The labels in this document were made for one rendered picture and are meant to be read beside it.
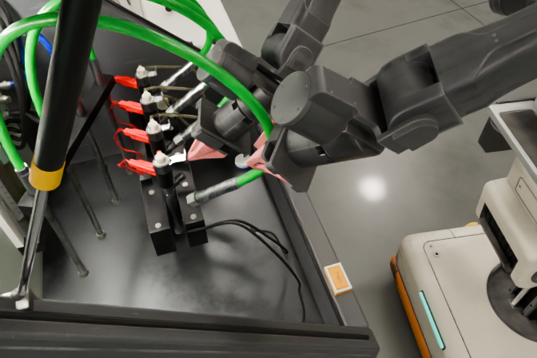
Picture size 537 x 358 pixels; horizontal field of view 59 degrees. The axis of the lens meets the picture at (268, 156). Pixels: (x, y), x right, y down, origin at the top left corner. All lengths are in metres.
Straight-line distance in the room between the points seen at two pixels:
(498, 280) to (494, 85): 1.34
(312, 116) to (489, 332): 1.29
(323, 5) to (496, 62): 0.32
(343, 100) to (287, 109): 0.05
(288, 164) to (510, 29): 0.27
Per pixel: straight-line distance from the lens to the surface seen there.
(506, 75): 0.47
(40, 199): 0.35
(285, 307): 0.95
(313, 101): 0.45
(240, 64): 0.67
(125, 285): 1.01
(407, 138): 0.47
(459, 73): 0.46
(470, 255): 1.77
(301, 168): 0.58
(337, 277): 0.83
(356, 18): 3.25
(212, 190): 0.70
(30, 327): 0.46
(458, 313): 1.65
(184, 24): 1.34
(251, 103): 0.56
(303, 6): 0.70
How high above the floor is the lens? 1.69
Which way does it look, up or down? 48 degrees down
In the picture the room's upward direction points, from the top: straight up
